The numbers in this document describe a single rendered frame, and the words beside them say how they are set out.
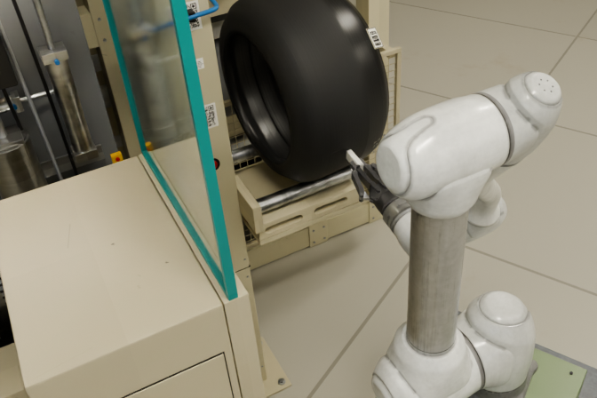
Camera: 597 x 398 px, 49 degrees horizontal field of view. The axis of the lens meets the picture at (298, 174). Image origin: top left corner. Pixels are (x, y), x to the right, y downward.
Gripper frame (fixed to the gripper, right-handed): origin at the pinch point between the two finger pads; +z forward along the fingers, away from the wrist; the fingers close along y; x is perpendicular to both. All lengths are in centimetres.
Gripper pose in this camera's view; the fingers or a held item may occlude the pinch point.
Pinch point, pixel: (354, 161)
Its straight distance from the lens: 183.3
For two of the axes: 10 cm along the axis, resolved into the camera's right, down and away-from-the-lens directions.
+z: -4.6, -6.1, 6.4
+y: -8.9, 3.2, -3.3
